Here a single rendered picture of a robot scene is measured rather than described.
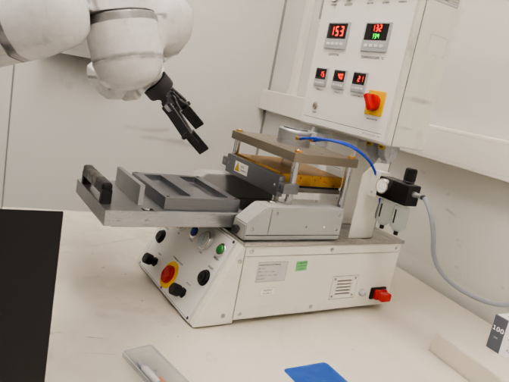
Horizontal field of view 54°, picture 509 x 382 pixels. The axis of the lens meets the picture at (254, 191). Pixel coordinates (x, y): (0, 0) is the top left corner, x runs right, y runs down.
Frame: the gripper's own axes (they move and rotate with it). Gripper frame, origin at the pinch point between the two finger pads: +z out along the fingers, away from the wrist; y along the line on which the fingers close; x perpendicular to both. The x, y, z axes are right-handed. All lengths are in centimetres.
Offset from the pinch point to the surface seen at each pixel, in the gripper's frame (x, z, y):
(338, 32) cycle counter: -45.4, -4.6, -3.5
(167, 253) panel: 14.5, 2.2, -35.6
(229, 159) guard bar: -7.1, -0.2, -19.5
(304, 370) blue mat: -5, 14, -71
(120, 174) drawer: 9.7, -19.7, -32.8
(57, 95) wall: 63, -5, 95
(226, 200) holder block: -6.6, -6.4, -41.9
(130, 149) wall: 55, 34, 91
